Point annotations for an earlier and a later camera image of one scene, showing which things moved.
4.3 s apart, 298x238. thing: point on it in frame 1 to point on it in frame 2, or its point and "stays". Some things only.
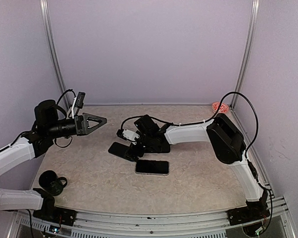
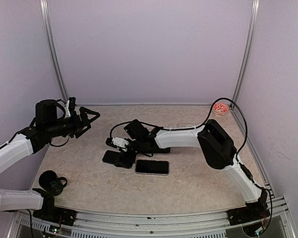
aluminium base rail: [26, 224] stays
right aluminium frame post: [249, 41] stays
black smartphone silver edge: [153, 167] stays
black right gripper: [132, 156] to [124, 163]
